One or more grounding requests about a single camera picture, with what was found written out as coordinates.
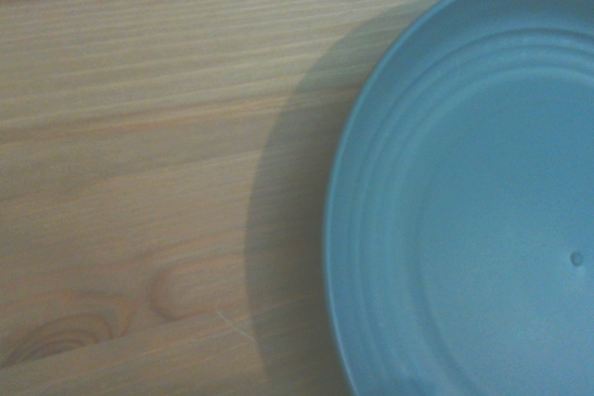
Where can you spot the blue round plate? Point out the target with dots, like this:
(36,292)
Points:
(473,210)

